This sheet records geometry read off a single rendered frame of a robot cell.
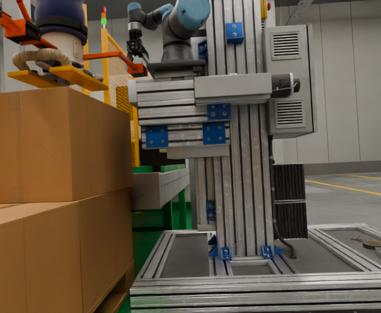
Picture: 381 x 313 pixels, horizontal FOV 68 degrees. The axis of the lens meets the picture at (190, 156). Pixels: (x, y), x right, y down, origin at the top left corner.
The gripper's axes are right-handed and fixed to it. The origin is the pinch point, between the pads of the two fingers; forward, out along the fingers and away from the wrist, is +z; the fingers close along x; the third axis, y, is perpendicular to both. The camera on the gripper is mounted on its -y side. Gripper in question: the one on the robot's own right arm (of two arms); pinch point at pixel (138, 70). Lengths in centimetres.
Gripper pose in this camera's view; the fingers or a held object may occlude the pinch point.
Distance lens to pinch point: 167.0
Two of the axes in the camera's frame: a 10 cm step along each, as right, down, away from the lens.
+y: -1.5, -0.1, -9.9
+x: 9.9, -0.5, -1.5
